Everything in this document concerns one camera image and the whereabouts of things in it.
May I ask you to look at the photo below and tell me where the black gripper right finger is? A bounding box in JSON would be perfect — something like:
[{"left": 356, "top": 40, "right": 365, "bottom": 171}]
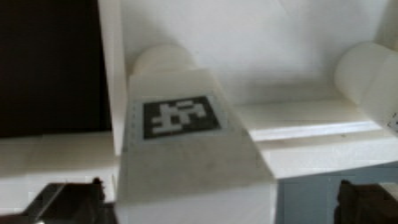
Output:
[{"left": 335, "top": 180, "right": 398, "bottom": 224}]

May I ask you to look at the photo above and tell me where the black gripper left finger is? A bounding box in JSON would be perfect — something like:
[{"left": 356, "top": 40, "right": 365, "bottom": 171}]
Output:
[{"left": 0, "top": 178, "right": 113, "bottom": 224}]

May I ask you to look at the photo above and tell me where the white square tabletop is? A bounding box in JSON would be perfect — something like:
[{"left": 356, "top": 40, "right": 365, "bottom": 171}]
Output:
[{"left": 95, "top": 0, "right": 398, "bottom": 181}]

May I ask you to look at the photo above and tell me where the white table leg with tag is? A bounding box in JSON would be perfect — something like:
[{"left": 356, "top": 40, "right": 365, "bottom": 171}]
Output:
[{"left": 333, "top": 42, "right": 398, "bottom": 137}]

